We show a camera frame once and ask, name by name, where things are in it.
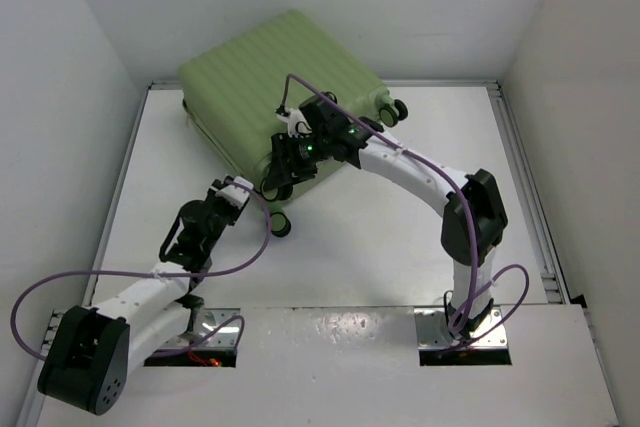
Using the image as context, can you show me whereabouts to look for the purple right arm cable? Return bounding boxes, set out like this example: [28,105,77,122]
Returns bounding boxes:
[279,74,530,351]

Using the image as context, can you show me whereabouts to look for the green hardshell suitcase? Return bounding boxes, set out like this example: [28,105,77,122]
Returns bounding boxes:
[178,8,409,238]

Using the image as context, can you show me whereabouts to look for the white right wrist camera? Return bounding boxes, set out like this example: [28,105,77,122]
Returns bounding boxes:
[276,105,312,138]

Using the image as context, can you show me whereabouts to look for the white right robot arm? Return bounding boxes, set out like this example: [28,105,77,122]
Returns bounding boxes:
[260,92,508,339]

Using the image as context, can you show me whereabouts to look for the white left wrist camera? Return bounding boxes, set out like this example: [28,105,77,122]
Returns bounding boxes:
[210,176,254,209]

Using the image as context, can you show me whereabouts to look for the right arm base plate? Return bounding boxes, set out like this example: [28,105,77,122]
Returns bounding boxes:
[414,307,508,352]

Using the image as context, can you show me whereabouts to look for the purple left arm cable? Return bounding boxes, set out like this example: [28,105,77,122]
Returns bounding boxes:
[10,182,274,361]

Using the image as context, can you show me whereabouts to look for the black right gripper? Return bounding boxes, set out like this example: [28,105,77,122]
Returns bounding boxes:
[266,129,332,189]

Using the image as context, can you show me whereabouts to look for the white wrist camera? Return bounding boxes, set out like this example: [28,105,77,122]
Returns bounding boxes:
[276,105,312,138]
[210,176,254,209]

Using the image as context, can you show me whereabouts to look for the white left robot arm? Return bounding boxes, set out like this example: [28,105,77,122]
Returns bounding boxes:
[37,177,253,415]

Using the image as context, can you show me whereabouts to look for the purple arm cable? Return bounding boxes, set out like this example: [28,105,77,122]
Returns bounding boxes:
[279,74,530,351]
[10,182,274,361]

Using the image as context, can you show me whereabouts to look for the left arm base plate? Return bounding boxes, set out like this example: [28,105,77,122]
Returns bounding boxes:
[164,307,241,351]

